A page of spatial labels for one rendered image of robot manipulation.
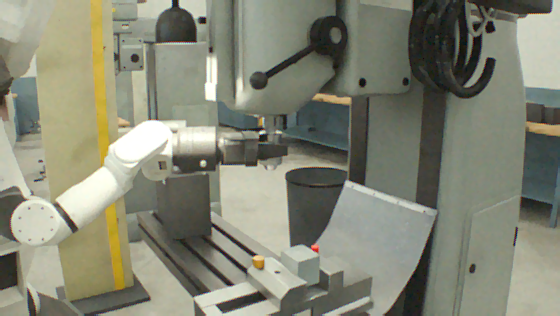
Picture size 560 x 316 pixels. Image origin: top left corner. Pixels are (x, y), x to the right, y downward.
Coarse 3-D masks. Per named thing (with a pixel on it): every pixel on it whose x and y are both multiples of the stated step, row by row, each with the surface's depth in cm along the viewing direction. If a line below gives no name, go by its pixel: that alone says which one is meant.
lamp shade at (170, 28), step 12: (168, 12) 66; (180, 12) 67; (156, 24) 68; (168, 24) 66; (180, 24) 66; (192, 24) 68; (156, 36) 68; (168, 36) 66; (180, 36) 67; (192, 36) 68
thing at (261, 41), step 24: (240, 0) 70; (264, 0) 68; (288, 0) 69; (312, 0) 72; (336, 0) 76; (240, 24) 71; (264, 24) 69; (288, 24) 70; (312, 24) 73; (240, 48) 72; (264, 48) 70; (288, 48) 71; (240, 72) 73; (264, 72) 71; (288, 72) 72; (312, 72) 75; (240, 96) 74; (264, 96) 73; (288, 96) 75; (312, 96) 79
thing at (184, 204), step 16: (176, 176) 115; (192, 176) 117; (208, 176) 119; (160, 192) 127; (176, 192) 115; (192, 192) 118; (208, 192) 120; (160, 208) 131; (176, 208) 116; (192, 208) 119; (208, 208) 121; (176, 224) 117; (192, 224) 119; (208, 224) 122
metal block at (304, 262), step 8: (288, 248) 82; (296, 248) 83; (304, 248) 82; (288, 256) 80; (296, 256) 79; (304, 256) 79; (312, 256) 79; (288, 264) 80; (296, 264) 77; (304, 264) 78; (312, 264) 79; (296, 272) 78; (304, 272) 78; (312, 272) 79; (304, 280) 79; (312, 280) 80
